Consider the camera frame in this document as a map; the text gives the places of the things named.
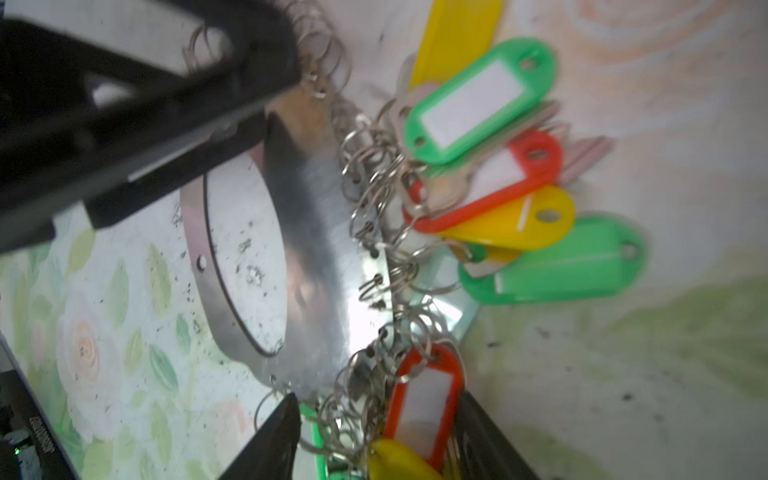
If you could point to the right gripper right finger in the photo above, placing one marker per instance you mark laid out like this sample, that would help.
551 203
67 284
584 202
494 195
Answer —
484 451

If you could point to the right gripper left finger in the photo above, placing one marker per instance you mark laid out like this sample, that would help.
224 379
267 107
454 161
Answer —
270 454

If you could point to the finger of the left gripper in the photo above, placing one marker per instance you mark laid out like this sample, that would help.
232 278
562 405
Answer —
83 124

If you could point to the red key tag bottom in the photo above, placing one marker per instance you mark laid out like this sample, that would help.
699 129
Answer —
422 410

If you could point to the yellow key tag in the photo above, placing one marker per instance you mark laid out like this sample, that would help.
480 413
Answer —
532 222
457 33

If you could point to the yellow key tag top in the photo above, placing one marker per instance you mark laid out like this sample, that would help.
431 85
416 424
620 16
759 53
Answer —
457 33

